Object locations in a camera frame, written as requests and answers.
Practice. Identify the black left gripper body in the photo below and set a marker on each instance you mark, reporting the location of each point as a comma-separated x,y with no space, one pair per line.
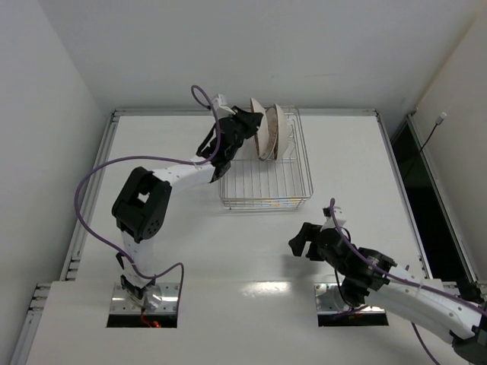
242,124

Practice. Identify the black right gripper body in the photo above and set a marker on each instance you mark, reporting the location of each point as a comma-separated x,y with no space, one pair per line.
314,243

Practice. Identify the floral plate orange rim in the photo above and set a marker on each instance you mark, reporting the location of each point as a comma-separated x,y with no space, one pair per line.
262,135
283,133

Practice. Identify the sunburst plate dark rim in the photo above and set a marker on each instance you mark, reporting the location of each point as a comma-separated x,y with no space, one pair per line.
273,135

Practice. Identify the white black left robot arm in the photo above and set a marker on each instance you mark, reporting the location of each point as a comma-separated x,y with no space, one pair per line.
141,206

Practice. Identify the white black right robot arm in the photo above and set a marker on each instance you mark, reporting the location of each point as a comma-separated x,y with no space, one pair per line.
371,278

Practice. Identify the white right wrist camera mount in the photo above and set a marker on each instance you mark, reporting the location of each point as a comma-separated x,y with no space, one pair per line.
334,218

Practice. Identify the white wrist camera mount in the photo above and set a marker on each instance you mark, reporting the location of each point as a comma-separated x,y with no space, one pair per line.
220,106
334,218

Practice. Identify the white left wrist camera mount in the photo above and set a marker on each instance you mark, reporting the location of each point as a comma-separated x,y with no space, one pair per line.
220,106

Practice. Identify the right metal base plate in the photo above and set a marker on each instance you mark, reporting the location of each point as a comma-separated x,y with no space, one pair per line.
330,302

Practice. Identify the metal base plate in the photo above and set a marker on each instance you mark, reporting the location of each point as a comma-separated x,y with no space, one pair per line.
330,302
157,299

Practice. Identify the chrome wire dish rack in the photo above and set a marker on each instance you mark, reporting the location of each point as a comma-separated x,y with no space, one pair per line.
283,184

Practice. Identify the black wall cable white plug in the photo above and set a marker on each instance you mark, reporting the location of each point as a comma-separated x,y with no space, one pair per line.
439,120

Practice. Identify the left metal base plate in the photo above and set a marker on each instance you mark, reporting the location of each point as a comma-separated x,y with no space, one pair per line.
157,299

